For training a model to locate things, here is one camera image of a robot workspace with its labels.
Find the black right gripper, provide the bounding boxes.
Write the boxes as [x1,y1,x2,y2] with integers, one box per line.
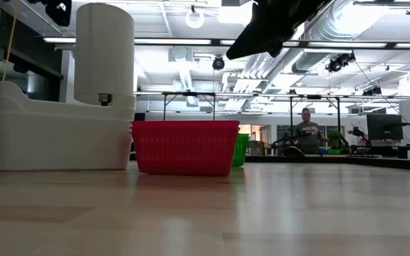
[226,0,334,60]

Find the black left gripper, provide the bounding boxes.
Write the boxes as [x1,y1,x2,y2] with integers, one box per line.
[26,0,73,28]

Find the white cylinder shade table lamp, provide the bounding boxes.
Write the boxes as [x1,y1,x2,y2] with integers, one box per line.
[73,2,135,107]

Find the black ceiling spotlight cluster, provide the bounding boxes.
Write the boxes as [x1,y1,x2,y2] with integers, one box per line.
[325,52,357,74]

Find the long light bar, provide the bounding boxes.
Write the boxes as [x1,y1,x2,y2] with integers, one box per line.
[43,36,410,50]

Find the person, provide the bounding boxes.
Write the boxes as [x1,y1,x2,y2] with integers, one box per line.
[290,107,329,155]

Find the small green potted plant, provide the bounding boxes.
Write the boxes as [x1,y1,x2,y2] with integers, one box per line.
[327,129,343,151]

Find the small black ceiling spotlight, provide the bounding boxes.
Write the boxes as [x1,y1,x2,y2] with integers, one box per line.
[363,85,383,97]

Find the large black monitor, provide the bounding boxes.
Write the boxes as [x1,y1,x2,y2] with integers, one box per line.
[366,113,404,142]

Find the silver ventilation duct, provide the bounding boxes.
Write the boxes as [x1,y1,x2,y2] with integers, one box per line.
[292,0,357,74]

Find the round black ceiling camera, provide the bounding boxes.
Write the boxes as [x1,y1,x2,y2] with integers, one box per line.
[211,55,226,71]

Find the black metal frame stand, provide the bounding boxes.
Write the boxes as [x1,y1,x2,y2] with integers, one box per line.
[289,94,342,150]
[162,91,216,122]

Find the white ring light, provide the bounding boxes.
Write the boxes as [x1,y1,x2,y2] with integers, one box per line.
[184,9,206,30]

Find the black aluminium table frame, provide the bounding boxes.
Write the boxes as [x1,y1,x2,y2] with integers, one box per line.
[243,153,410,172]

